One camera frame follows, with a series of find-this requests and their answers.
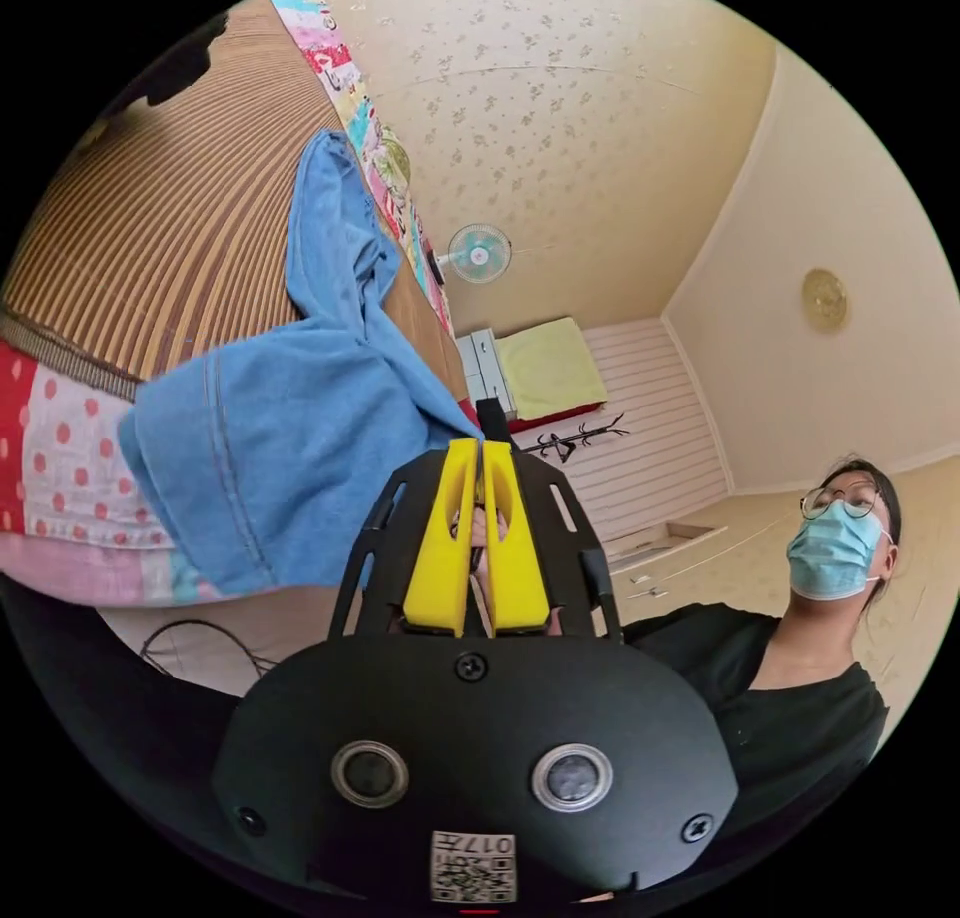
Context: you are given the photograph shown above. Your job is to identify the person's right hand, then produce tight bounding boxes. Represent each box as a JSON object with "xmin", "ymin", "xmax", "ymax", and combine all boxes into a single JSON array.
[{"xmin": 470, "ymin": 507, "xmax": 512, "ymax": 553}]

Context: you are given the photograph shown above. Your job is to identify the blue jeans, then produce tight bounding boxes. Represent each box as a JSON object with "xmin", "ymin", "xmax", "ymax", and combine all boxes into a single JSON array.
[{"xmin": 118, "ymin": 128, "xmax": 486, "ymax": 597}]

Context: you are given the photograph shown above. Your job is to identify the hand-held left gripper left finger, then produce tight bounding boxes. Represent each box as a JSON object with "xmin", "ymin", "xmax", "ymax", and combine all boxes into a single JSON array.
[{"xmin": 402, "ymin": 438, "xmax": 481, "ymax": 639}]

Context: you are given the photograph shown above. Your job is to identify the bed with woven mat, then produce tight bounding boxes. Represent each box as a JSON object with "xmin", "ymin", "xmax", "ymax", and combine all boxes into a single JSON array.
[{"xmin": 0, "ymin": 0, "xmax": 483, "ymax": 606}]

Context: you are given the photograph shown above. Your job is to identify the black cable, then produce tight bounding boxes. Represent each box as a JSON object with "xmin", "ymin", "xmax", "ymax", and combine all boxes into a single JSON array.
[{"xmin": 139, "ymin": 617, "xmax": 280, "ymax": 673}]

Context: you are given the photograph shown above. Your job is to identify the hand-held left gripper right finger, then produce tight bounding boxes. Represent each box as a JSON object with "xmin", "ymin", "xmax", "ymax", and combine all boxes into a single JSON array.
[{"xmin": 482, "ymin": 442, "xmax": 551, "ymax": 637}]

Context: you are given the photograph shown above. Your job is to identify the white cupboard with yellow cloth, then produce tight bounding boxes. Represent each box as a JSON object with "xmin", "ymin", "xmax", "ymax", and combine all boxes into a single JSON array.
[{"xmin": 455, "ymin": 316, "xmax": 610, "ymax": 424}]

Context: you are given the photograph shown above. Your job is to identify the person's body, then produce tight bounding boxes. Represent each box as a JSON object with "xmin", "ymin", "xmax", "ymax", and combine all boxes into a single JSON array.
[{"xmin": 620, "ymin": 452, "xmax": 903, "ymax": 829}]

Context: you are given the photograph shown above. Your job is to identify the round ceiling lamp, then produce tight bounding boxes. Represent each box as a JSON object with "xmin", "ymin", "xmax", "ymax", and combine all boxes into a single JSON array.
[{"xmin": 800, "ymin": 267, "xmax": 851, "ymax": 335}]

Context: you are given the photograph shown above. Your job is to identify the white wall fan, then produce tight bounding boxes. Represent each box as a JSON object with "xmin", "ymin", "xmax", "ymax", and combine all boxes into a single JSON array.
[{"xmin": 434, "ymin": 222, "xmax": 514, "ymax": 285}]

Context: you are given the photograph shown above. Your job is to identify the black coat rack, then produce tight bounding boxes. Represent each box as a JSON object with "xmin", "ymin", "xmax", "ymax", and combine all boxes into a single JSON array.
[{"xmin": 517, "ymin": 410, "xmax": 628, "ymax": 460}]

